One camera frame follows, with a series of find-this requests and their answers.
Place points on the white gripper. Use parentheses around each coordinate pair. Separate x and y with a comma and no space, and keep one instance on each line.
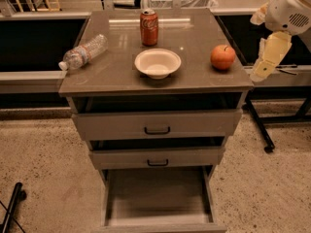
(286,11)

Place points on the red apple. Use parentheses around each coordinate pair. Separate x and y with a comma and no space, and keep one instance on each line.
(222,57)

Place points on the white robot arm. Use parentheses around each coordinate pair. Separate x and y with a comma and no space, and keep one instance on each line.
(284,18)

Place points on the grey top drawer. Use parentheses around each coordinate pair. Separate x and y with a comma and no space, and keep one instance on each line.
(180,124)

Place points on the grey drawer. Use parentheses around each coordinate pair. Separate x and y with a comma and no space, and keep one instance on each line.
(129,159)
(159,200)
(180,124)

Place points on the grey drawer cabinet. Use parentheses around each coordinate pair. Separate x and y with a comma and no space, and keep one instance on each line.
(112,84)

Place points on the grey middle drawer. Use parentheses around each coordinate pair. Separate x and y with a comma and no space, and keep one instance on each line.
(129,159)

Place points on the grey bottom drawer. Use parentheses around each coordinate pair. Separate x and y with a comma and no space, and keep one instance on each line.
(159,200)

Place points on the white paper bowl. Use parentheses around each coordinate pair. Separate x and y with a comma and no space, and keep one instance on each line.
(157,63)

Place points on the red cola can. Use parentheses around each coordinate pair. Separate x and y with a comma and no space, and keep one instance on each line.
(149,27)

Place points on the clear plastic water bottle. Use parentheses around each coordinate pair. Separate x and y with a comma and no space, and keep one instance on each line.
(82,54)

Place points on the black stand left corner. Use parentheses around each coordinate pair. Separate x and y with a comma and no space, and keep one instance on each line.
(18,195)

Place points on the black table leg frame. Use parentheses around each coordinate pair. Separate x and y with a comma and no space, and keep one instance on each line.
(300,116)

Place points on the white wire basket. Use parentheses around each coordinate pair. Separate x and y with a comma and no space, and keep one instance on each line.
(183,4)

